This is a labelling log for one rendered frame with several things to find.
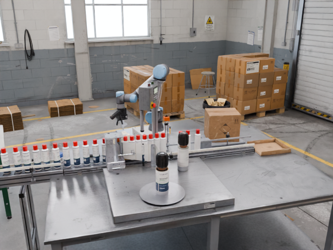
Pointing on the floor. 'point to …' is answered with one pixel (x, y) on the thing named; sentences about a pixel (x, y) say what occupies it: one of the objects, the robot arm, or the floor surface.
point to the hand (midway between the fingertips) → (119, 128)
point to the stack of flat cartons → (11, 118)
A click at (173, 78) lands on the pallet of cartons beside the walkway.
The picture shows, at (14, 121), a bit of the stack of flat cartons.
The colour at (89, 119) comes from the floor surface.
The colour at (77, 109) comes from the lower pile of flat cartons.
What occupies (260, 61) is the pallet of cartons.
